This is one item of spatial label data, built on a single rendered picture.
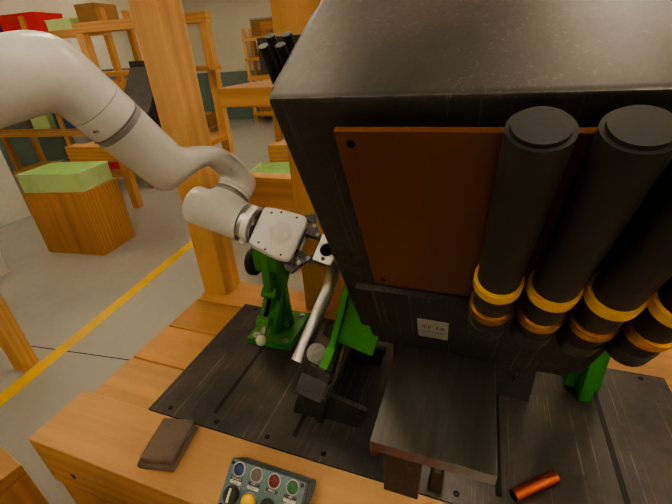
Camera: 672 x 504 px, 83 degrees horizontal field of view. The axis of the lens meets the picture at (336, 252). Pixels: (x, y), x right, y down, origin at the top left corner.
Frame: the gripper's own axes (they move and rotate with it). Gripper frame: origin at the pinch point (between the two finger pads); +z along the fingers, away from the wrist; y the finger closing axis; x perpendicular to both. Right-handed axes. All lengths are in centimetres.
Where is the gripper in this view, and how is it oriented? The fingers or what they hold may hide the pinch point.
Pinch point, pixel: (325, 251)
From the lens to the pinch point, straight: 76.7
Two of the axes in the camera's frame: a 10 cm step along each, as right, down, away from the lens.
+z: 9.2, 3.3, -1.9
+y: 3.7, -9.1, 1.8
